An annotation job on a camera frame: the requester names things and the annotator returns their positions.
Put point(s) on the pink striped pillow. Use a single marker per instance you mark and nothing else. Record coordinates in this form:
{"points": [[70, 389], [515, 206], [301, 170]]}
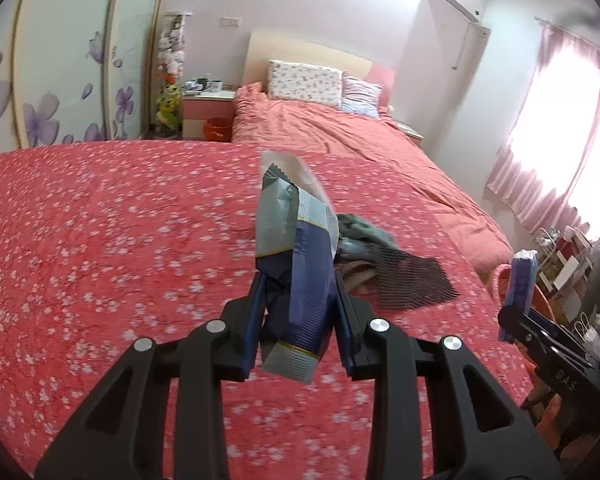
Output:
{"points": [[360, 97]]}

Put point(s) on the hanging plush toy column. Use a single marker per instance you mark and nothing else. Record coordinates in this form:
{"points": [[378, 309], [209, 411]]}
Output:
{"points": [[170, 55]]}

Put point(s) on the pink white left nightstand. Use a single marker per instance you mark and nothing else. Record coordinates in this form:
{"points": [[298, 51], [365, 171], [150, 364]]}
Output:
{"points": [[197, 109]]}

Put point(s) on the white floral pillow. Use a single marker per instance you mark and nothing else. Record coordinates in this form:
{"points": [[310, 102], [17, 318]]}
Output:
{"points": [[303, 82]]}

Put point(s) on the sliding wardrobe floral doors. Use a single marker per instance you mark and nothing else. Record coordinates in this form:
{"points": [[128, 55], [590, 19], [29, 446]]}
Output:
{"points": [[74, 70]]}

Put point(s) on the black mesh anti-slip mat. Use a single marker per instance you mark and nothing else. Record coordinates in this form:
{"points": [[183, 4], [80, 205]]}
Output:
{"points": [[408, 282]]}

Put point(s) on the silver blue foil bag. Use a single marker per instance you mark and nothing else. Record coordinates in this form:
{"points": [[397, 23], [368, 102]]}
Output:
{"points": [[297, 237]]}

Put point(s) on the pink window curtain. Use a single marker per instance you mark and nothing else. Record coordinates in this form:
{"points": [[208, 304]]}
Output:
{"points": [[548, 169]]}

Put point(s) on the red floral tablecloth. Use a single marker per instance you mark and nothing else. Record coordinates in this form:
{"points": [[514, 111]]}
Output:
{"points": [[102, 243]]}

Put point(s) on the white mug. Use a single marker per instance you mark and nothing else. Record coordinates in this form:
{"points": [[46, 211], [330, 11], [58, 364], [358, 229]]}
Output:
{"points": [[216, 86]]}

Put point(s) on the wall power socket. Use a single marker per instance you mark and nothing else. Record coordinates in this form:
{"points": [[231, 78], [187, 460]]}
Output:
{"points": [[230, 22]]}

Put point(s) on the blue tissue pack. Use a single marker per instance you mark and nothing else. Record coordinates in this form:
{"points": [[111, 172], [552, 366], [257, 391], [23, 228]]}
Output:
{"points": [[521, 282]]}

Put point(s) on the salmon pink bed duvet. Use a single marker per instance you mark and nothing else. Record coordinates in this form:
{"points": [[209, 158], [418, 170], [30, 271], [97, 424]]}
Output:
{"points": [[303, 128]]}

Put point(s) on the white wall air conditioner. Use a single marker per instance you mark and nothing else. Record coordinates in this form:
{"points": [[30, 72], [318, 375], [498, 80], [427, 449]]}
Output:
{"points": [[471, 9]]}

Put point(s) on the cluttered desk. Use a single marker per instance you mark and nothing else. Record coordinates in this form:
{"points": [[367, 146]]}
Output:
{"points": [[569, 278]]}

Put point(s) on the right bedside nightstand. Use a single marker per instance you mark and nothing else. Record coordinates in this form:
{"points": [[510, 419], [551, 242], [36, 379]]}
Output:
{"points": [[412, 134]]}

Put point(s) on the yellow green plush toy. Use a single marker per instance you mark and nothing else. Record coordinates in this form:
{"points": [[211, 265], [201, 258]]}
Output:
{"points": [[168, 105]]}

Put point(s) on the grey green cloth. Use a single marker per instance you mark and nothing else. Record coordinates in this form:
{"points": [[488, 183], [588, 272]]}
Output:
{"points": [[360, 239]]}

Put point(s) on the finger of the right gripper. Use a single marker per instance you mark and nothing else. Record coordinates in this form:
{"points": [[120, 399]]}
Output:
{"points": [[560, 360]]}

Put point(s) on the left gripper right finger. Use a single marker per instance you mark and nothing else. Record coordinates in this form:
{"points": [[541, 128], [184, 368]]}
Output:
{"points": [[477, 430]]}

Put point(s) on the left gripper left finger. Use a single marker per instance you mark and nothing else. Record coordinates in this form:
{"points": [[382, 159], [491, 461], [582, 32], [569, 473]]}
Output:
{"points": [[118, 431]]}

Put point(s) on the beige wooden headboard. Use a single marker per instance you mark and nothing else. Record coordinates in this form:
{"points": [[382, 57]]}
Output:
{"points": [[265, 45]]}

